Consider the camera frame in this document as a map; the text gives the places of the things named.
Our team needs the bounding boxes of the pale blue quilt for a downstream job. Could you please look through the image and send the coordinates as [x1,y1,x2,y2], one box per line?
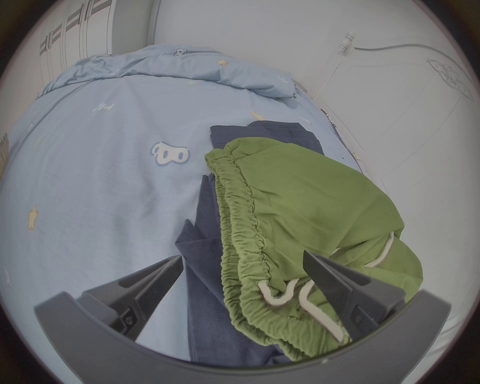
[37,44,301,109]

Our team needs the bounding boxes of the green shorts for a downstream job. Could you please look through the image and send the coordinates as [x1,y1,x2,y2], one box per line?
[204,137,424,362]

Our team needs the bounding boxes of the white wardrobe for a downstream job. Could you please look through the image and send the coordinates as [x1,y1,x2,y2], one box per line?
[39,0,151,81]

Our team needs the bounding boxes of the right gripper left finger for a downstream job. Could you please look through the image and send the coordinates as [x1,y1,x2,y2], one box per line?
[77,255,184,341]

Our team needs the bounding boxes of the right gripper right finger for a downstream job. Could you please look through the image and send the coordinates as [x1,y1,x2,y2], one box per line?
[303,250,408,341]

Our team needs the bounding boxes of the round woven basket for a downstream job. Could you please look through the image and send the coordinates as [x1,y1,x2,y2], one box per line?
[0,133,10,177]

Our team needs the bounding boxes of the dark blue T-shirt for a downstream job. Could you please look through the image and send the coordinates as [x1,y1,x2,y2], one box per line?
[176,121,325,368]

